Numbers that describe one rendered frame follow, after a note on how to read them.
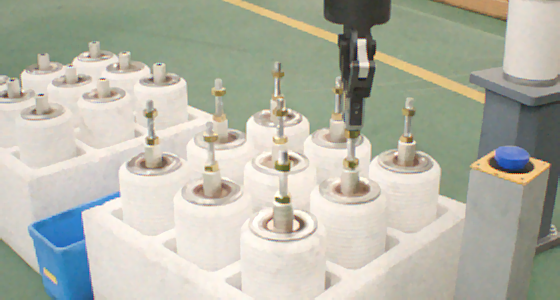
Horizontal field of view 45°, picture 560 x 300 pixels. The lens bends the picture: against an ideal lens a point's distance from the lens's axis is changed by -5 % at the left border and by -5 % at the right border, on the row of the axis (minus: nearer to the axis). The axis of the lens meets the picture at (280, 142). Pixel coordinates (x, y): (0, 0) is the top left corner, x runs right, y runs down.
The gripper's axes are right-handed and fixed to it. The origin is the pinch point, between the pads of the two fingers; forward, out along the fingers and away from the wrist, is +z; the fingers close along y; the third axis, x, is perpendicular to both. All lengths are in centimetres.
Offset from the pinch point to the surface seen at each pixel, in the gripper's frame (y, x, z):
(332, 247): -4.2, 2.5, 15.8
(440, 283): 2.3, -13.4, 26.0
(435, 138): 78, -31, 35
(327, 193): -1.2, 3.0, 10.0
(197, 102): 106, 27, 35
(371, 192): -1.3, -2.3, 10.0
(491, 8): 217, -91, 32
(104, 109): 33, 36, 11
